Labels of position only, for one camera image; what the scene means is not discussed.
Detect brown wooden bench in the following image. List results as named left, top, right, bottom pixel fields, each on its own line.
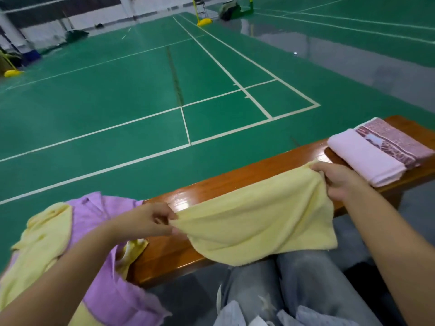
left=128, top=115, right=435, bottom=287

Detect pale yellow towel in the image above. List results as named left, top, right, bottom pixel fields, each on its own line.
left=0, top=202, right=104, bottom=326
left=169, top=165, right=338, bottom=268

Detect yellow white striped cloth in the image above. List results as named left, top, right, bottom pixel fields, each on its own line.
left=116, top=237, right=149, bottom=280

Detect person's grey trousers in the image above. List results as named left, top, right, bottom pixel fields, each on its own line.
left=217, top=249, right=383, bottom=326

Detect person's left forearm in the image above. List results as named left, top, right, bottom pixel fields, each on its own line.
left=0, top=224, right=130, bottom=326

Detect person's right hand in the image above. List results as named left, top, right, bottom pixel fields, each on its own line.
left=309, top=161, right=372, bottom=207

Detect red patterned towel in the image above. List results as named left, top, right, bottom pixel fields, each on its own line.
left=355, top=117, right=435, bottom=168

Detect light pink towel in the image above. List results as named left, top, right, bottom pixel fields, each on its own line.
left=327, top=129, right=407, bottom=187

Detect person's left hand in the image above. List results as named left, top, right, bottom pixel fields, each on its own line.
left=112, top=202, right=179, bottom=243

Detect black sports bag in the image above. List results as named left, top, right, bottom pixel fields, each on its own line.
left=219, top=0, right=254, bottom=22

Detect purple towel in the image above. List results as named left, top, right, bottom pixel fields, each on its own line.
left=67, top=192, right=172, bottom=326

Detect person's right forearm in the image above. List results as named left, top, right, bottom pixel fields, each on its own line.
left=345, top=192, right=435, bottom=326

